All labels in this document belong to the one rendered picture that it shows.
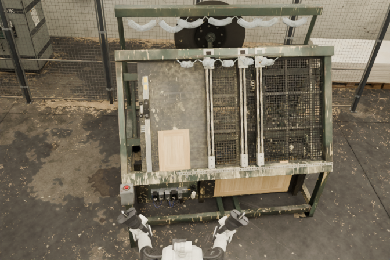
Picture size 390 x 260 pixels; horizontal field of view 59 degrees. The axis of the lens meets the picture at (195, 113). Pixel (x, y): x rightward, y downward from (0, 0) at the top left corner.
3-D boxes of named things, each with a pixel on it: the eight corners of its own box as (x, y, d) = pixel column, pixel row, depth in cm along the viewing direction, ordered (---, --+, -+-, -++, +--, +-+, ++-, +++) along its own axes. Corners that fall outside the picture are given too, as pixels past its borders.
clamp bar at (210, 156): (205, 167, 351) (209, 173, 327) (201, 50, 342) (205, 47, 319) (215, 166, 352) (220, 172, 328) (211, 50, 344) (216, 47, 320)
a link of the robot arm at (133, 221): (114, 215, 210) (122, 220, 220) (121, 227, 204) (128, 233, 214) (132, 202, 212) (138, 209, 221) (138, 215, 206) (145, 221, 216)
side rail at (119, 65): (122, 172, 347) (121, 174, 336) (116, 62, 339) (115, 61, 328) (127, 171, 347) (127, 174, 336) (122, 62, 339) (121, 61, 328)
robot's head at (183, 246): (191, 256, 217) (191, 248, 212) (174, 256, 217) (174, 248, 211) (191, 246, 222) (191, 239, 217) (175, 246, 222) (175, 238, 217)
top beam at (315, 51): (115, 61, 333) (114, 61, 323) (115, 51, 332) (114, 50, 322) (329, 56, 360) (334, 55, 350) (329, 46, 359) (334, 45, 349)
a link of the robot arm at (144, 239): (152, 235, 253) (157, 253, 232) (135, 242, 251) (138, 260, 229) (148, 222, 250) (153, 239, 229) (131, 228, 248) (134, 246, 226)
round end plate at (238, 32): (174, 71, 393) (174, 2, 346) (173, 68, 398) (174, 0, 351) (241, 69, 403) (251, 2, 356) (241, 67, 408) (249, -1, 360)
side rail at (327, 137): (320, 159, 373) (325, 161, 362) (319, 57, 365) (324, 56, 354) (327, 158, 374) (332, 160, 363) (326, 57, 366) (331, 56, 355)
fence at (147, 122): (147, 171, 344) (147, 172, 340) (142, 76, 337) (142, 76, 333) (152, 171, 344) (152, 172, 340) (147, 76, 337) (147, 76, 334)
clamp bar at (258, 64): (254, 164, 357) (262, 169, 333) (251, 49, 349) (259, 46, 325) (263, 163, 358) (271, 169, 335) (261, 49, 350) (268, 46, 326)
